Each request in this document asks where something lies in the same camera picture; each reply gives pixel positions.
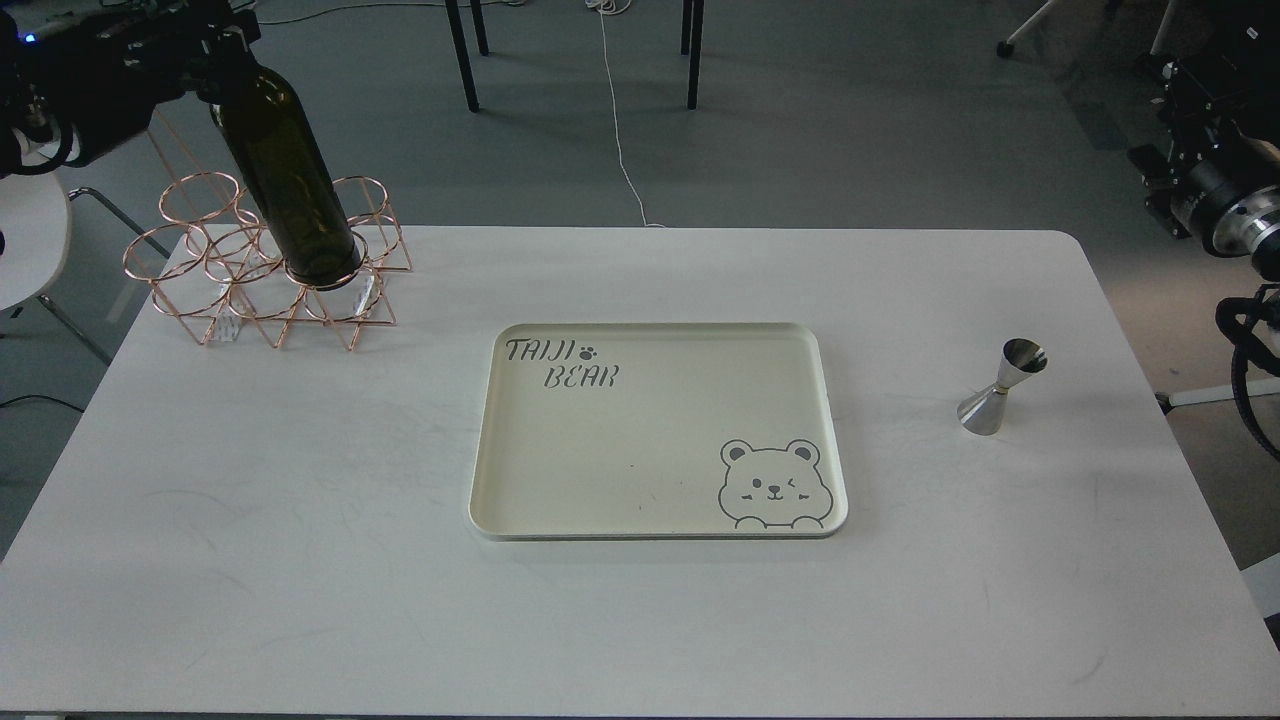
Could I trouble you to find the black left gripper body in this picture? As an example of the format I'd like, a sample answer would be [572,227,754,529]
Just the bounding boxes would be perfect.
[20,1,218,169]

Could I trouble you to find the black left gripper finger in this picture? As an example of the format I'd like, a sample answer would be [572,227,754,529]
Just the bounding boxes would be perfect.
[195,1,261,59]

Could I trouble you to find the dark green wine bottle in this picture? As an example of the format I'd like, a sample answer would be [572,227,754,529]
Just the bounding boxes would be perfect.
[210,27,364,290]

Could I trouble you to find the steel double jigger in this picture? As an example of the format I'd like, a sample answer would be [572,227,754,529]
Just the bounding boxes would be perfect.
[956,338,1048,436]

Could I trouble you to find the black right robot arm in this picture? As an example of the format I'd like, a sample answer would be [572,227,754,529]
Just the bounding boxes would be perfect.
[1126,53,1279,282]

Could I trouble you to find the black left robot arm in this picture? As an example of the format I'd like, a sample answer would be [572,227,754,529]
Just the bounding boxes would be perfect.
[3,1,261,176]

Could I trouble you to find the black table legs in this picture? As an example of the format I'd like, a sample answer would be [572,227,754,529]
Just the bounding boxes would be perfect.
[445,0,707,113]

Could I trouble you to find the cream bear serving tray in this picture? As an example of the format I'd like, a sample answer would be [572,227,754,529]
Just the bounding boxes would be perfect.
[468,323,849,541]

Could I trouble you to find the white chair base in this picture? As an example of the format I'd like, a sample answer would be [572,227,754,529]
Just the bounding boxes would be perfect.
[992,1,1190,65]

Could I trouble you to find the black rolling cabinet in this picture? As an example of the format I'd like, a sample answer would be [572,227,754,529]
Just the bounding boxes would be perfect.
[1197,1,1279,77]

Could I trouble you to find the copper wire wine rack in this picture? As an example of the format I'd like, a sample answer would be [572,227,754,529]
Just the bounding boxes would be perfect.
[123,120,413,351]

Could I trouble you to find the white floor cable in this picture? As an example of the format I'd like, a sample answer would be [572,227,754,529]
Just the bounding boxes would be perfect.
[585,0,666,229]

